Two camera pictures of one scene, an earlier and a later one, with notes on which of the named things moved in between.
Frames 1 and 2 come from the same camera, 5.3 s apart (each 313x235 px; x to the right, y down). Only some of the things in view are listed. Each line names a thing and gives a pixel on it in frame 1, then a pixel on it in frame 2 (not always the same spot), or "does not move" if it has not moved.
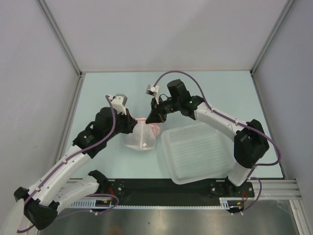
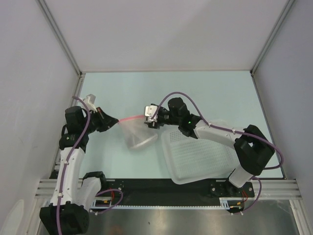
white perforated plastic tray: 198,152 does not move
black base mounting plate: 167,192 does not move
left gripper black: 129,122 -> 106,121
